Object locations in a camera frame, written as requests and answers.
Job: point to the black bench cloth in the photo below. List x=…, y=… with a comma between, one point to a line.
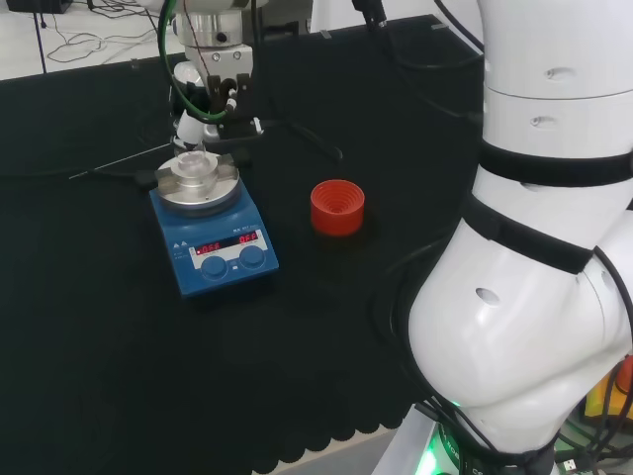
x=148, y=371

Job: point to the clear glass round-bottom flask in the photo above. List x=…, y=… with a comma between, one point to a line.
x=195, y=165

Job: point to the blue-base heater with steel plate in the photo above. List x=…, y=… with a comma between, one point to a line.
x=222, y=277

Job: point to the yellow stop button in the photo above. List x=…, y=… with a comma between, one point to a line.
x=601, y=396

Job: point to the black box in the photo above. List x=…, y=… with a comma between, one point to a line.
x=39, y=5

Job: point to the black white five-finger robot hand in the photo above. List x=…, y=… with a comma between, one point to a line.
x=232, y=114

